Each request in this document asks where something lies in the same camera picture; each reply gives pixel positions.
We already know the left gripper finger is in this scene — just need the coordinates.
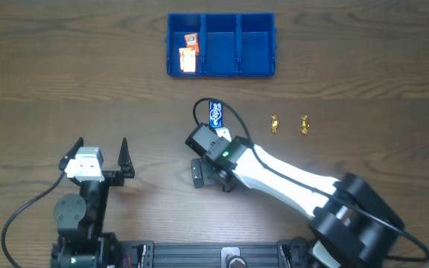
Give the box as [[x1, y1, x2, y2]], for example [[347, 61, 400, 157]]
[[117, 136, 136, 179], [58, 136, 85, 170]]

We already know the blue candy pack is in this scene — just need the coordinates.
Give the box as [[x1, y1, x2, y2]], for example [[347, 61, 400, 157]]
[[208, 100, 224, 129]]

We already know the blue tray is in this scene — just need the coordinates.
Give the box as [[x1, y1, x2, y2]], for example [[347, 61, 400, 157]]
[[165, 12, 278, 78]]

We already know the mounting rail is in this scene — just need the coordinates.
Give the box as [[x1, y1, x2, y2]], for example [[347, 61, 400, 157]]
[[50, 240, 320, 268]]

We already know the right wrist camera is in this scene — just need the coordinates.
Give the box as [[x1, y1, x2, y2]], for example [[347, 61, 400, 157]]
[[215, 126, 233, 143]]

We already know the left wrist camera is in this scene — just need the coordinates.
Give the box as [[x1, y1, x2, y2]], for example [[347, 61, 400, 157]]
[[64, 146, 105, 183]]

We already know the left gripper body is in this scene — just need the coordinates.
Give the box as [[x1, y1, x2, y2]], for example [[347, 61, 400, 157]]
[[71, 169, 127, 188]]

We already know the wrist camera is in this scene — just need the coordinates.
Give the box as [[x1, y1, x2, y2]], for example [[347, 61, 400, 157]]
[[215, 126, 233, 143], [64, 146, 105, 183]]

